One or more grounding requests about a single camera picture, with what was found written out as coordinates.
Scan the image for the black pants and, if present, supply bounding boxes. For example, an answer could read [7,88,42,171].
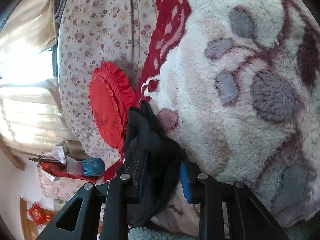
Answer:
[123,100,183,227]

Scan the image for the red hanging bag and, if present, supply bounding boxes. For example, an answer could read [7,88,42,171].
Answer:
[39,162,99,183]

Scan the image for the blue plastic bag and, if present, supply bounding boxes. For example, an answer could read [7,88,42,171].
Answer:
[81,158,105,177]

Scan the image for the teal fluffy rug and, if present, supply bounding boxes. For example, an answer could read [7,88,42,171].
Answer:
[129,227,196,240]

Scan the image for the clear plastic bag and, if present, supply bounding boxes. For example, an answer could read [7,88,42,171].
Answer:
[51,141,84,176]

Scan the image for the red heart ruffled cushion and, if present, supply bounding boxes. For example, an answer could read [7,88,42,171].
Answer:
[89,62,135,155]

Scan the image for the white red plush blanket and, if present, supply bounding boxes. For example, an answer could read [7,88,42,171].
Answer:
[136,0,319,239]

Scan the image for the floral patterned quilt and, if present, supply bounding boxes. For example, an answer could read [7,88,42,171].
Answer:
[58,0,157,167]

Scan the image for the grey folded cloth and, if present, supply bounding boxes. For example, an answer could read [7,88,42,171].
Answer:
[53,0,67,24]

